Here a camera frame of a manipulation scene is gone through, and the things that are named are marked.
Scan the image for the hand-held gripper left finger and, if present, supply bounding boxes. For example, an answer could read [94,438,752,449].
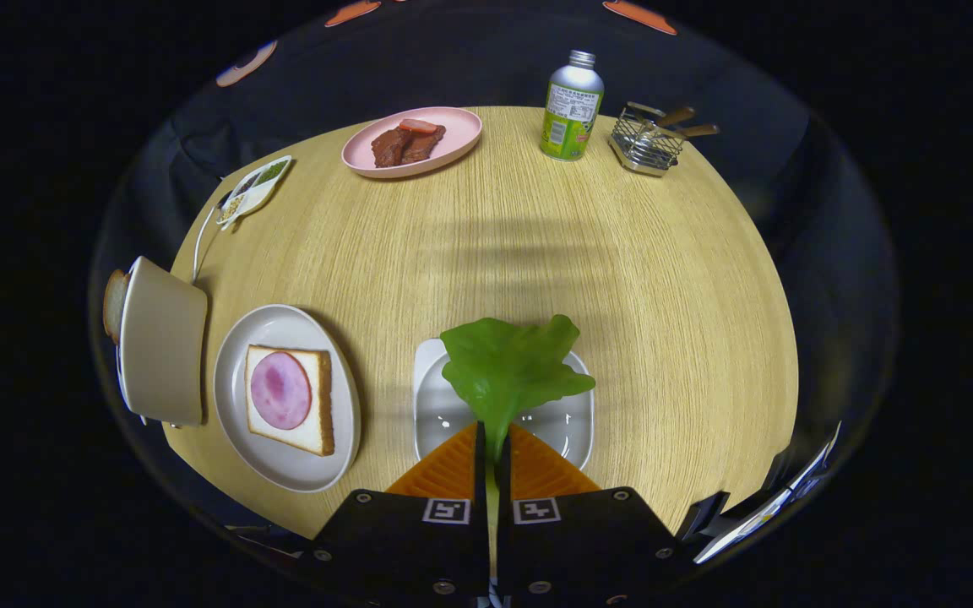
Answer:
[296,422,492,605]

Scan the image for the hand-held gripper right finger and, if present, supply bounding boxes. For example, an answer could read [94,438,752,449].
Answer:
[495,422,682,605]

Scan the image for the green lettuce leaf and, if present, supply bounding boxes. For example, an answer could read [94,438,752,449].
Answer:
[440,314,597,584]

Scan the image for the toasted bread slice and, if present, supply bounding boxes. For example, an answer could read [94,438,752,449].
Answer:
[102,269,131,345]

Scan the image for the white square dish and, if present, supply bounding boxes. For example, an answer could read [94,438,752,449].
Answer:
[412,338,595,472]

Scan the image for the white bread slice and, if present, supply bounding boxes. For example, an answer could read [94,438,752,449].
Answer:
[244,344,336,457]

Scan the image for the white round plate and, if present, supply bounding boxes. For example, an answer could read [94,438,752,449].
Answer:
[213,304,361,493]

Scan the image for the pink ham slice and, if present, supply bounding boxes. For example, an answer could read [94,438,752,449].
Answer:
[250,351,313,431]

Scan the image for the white toaster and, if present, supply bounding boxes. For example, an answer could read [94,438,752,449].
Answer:
[117,256,209,427]

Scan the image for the white divided dish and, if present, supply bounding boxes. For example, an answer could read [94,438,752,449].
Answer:
[215,155,293,231]

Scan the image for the brown meat slice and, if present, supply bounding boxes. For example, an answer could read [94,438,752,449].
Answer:
[402,125,447,164]
[371,127,414,168]

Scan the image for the pink plate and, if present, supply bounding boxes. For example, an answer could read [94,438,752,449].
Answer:
[341,106,483,179]

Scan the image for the green metal bottle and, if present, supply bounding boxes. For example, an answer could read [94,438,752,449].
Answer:
[539,50,605,162]

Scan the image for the white toaster cable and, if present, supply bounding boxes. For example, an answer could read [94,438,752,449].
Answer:
[191,203,230,284]

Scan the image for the wire cutlery basket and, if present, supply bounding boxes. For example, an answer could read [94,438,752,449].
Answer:
[609,102,686,177]

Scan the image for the wooden handled utensil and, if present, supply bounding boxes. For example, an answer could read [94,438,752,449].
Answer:
[647,123,720,141]
[627,101,697,129]

